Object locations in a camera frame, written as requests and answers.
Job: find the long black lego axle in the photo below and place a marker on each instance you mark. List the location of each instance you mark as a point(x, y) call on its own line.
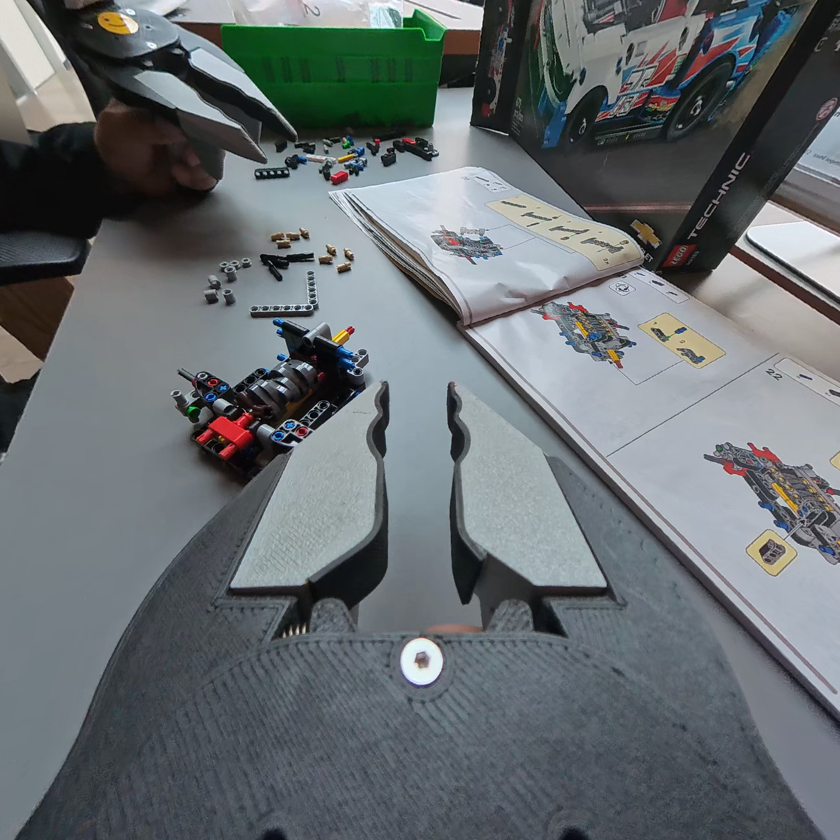
point(298, 256)

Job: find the black holed lego beam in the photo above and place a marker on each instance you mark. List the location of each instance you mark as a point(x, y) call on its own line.
point(272, 172)

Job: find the white monitor stand base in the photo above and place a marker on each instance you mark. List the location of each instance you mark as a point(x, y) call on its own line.
point(800, 249)

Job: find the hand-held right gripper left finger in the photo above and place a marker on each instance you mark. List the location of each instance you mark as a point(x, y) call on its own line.
point(315, 505)

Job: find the black chair armrest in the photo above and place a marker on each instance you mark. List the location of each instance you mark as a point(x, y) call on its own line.
point(39, 259)

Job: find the pile of small lego pieces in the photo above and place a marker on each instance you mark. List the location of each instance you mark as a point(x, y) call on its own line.
point(358, 157)

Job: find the large lego car box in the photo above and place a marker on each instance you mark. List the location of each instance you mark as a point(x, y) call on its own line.
point(656, 79)

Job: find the black lego axle pin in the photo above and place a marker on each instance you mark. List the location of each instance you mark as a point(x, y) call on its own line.
point(270, 262)

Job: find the grey angled lego beam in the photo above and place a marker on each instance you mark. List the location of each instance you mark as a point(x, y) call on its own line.
point(313, 289)

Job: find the partly built lego chassis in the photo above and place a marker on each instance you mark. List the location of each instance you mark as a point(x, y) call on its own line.
point(282, 387)

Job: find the group of grey lego bushes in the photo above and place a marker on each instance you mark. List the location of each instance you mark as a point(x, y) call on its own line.
point(231, 274)

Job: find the clear plastic bag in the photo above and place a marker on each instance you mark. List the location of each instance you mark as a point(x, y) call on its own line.
point(341, 10)

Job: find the green plastic bin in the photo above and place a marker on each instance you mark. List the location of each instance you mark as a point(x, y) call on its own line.
point(328, 72)

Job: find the person's left forearm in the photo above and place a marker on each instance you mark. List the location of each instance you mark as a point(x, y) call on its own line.
point(52, 177)

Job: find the group of tan lego pins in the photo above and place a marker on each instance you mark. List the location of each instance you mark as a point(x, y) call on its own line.
point(342, 267)

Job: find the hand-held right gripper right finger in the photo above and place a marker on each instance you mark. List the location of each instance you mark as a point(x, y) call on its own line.
point(525, 518)

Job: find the person's left hand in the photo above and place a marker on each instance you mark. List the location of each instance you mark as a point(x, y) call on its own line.
point(131, 151)

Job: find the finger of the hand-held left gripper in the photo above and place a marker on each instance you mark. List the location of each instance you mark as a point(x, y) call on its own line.
point(229, 85)
point(210, 121)

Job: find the open lego instruction booklet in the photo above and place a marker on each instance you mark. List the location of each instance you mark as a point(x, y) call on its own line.
point(656, 394)

